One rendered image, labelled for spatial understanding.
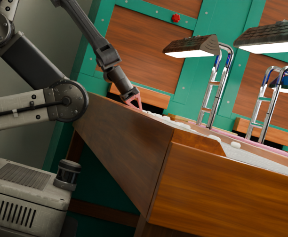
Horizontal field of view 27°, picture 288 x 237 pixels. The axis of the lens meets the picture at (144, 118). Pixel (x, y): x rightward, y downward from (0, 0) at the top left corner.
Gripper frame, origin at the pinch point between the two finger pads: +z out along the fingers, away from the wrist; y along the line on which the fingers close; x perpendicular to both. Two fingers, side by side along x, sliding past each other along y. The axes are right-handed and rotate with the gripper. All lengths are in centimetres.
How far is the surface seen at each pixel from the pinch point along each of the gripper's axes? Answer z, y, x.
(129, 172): -5, -97, 21
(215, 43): -7.9, -19.1, -35.2
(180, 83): 10, 59, -31
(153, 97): 7, 53, -15
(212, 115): 19.4, 3.0, -24.2
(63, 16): -52, 139, -8
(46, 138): 5, 139, 43
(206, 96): 14.7, 17.9, -29.9
